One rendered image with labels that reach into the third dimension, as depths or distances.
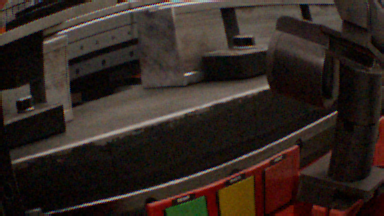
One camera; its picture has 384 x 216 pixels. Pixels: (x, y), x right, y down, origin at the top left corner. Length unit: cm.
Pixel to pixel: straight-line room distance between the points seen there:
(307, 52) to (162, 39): 40
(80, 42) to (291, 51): 62
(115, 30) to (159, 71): 27
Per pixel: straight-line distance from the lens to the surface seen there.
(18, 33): 61
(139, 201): 88
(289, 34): 76
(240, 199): 79
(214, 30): 115
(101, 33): 136
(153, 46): 113
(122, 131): 87
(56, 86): 96
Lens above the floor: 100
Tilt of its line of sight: 7 degrees down
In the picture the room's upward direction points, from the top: 8 degrees counter-clockwise
